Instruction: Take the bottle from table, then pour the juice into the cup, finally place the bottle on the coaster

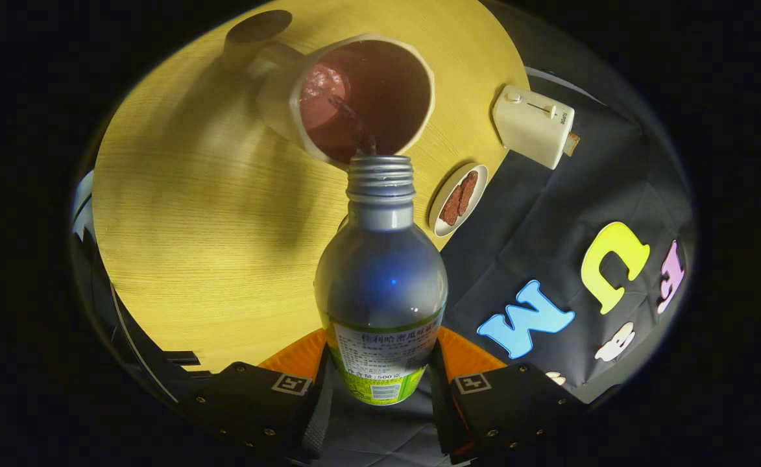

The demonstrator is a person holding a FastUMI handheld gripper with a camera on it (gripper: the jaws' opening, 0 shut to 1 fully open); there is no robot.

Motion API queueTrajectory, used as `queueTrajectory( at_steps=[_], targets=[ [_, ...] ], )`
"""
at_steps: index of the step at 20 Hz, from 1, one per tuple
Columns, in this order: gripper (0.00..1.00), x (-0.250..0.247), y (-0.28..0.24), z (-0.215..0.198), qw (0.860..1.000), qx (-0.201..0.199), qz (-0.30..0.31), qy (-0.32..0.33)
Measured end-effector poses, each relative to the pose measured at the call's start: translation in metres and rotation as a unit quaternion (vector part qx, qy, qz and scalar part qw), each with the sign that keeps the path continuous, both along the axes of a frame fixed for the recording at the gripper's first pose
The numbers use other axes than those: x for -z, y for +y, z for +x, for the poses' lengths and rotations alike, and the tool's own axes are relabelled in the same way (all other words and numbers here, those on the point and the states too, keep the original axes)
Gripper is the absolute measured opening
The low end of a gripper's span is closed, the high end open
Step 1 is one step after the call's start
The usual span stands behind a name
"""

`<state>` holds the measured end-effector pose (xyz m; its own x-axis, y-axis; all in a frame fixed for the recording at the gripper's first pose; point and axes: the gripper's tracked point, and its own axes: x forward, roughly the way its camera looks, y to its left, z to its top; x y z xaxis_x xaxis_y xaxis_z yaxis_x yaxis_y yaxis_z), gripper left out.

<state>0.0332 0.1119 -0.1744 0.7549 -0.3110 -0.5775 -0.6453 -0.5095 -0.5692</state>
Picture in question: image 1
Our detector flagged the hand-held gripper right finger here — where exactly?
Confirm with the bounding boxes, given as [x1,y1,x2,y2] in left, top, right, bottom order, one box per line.
[429,326,582,464]

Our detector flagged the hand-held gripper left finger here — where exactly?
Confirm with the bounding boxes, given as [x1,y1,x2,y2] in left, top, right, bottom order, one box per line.
[179,328,335,462]

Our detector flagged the silver juice bottle green label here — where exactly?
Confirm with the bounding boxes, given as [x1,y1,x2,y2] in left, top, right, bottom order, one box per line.
[314,156,450,407]

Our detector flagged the beige cup with handle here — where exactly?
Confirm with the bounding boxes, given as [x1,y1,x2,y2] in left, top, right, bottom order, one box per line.
[224,10,435,171]

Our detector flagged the wooden table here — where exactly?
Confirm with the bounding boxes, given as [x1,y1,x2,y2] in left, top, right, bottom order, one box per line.
[91,0,530,374]

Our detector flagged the brown meat strips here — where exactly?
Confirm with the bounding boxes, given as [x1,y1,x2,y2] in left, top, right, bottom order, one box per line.
[439,171,479,226]

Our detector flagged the round white plate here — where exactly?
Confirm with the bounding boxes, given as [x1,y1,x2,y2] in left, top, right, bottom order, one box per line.
[428,163,489,237]

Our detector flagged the white toaster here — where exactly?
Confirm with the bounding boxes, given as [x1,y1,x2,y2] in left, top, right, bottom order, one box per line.
[492,84,581,171]

